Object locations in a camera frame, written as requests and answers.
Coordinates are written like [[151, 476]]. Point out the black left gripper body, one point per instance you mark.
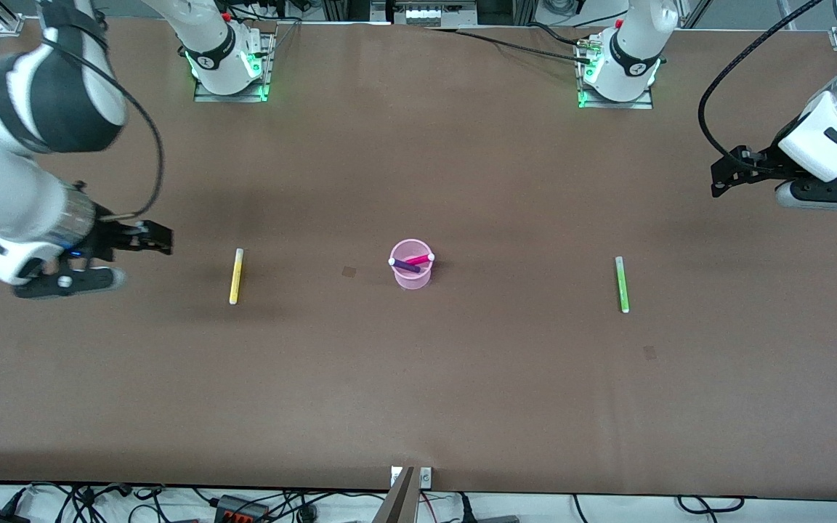
[[761, 168]]

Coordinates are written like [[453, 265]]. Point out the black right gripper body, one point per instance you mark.
[[112, 234]]

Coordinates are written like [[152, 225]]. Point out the purple highlighter pen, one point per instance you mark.
[[405, 266]]

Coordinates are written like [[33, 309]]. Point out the pink highlighter pen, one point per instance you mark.
[[418, 259]]

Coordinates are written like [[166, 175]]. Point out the pink translucent pen holder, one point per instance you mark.
[[411, 282]]

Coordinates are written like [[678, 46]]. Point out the yellow highlighter pen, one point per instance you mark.
[[235, 280]]

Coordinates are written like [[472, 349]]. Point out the green highlighter pen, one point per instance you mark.
[[622, 287]]

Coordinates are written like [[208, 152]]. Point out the black orange power strip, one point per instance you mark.
[[233, 508]]

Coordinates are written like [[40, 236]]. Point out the grey device with white connector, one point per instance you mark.
[[424, 13]]

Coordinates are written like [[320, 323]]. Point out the grey metal bar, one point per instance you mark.
[[400, 505]]

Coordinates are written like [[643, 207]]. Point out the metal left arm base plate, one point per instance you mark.
[[615, 104]]

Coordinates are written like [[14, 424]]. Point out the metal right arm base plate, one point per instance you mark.
[[233, 98]]

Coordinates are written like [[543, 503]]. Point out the silver aluminium frame profile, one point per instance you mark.
[[8, 18]]

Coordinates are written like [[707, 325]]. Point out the white metal edge bracket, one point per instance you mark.
[[426, 477]]

